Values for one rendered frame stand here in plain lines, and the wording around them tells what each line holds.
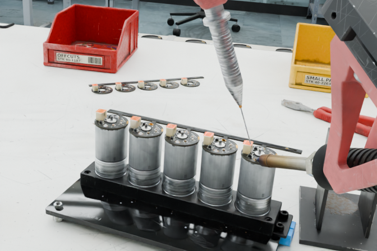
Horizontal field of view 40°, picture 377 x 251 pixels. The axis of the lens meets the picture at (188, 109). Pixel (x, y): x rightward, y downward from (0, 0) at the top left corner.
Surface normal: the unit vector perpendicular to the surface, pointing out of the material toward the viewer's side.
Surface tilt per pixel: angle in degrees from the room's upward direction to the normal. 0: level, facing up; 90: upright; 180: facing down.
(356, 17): 90
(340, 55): 108
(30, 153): 0
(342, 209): 0
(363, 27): 90
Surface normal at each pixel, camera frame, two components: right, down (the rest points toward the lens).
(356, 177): -0.94, 0.21
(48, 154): 0.07, -0.92
